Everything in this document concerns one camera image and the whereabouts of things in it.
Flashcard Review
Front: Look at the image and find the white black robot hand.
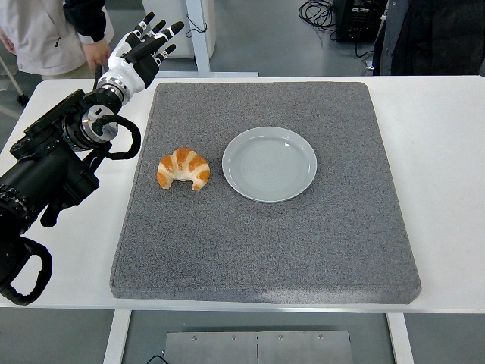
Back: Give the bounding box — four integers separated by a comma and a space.
99, 11, 186, 94

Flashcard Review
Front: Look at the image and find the person's hand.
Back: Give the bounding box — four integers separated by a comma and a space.
81, 37, 111, 71

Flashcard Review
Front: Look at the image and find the orange croissant bread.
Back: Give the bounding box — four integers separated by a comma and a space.
156, 147, 211, 192

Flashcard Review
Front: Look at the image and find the grey round plate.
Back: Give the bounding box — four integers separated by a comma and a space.
221, 126, 318, 203

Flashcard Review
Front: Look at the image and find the grey metal plate with screws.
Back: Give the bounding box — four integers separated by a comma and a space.
164, 330, 355, 364

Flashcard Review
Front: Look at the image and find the white cabinet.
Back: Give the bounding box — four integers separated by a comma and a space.
142, 0, 216, 60

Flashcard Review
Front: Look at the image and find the person in light clothing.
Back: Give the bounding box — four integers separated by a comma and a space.
0, 0, 114, 80

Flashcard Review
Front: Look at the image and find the white table column with foot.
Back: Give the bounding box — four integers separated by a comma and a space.
151, 0, 259, 79

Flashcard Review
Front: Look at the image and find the grey chair with white legs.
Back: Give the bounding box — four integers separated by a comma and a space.
0, 56, 30, 106

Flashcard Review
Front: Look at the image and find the grey speckled mat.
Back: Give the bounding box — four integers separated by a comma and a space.
109, 81, 423, 306

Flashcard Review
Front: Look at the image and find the black equipment box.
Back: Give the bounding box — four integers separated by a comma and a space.
333, 0, 390, 43

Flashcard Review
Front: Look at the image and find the white table leg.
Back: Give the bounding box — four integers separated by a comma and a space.
102, 309, 133, 364
386, 313, 415, 364

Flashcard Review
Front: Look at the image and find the person in dark clothing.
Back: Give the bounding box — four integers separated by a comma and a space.
373, 0, 485, 77

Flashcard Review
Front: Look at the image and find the short black hanging cable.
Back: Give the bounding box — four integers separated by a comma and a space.
185, 14, 208, 38

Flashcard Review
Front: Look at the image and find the coiled black floor cable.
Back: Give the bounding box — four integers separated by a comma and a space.
298, 0, 340, 31

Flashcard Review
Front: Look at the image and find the thin black floor cable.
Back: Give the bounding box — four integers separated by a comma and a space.
329, 30, 376, 61

